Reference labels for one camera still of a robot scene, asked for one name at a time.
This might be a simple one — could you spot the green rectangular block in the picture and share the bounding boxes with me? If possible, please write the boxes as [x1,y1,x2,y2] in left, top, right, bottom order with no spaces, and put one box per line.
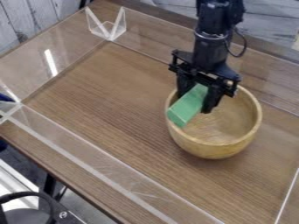
[167,84,209,128]

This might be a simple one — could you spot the black cable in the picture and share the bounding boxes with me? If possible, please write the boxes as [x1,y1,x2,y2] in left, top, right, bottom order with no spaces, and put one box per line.
[0,191,60,224]

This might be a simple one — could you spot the black table leg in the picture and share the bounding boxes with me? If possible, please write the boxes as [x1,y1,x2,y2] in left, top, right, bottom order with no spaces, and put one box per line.
[43,174,58,196]

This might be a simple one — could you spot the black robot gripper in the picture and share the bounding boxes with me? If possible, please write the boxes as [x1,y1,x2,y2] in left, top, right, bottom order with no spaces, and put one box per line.
[168,30,241,114]

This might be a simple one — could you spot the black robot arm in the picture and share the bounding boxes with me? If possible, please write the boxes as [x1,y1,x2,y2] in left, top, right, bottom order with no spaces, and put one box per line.
[168,0,249,114]

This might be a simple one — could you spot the black metal base plate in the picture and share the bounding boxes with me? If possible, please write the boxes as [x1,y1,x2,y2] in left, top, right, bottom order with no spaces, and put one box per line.
[0,198,88,224]

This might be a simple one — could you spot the clear acrylic tray wall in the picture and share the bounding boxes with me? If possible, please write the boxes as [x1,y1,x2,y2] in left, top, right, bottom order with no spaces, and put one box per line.
[0,0,299,224]

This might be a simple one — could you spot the brown wooden bowl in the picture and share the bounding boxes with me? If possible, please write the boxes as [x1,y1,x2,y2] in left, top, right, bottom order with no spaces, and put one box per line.
[164,86,263,159]

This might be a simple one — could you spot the clear acrylic corner bracket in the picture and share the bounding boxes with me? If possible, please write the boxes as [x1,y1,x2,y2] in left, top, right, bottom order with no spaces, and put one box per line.
[86,7,127,41]

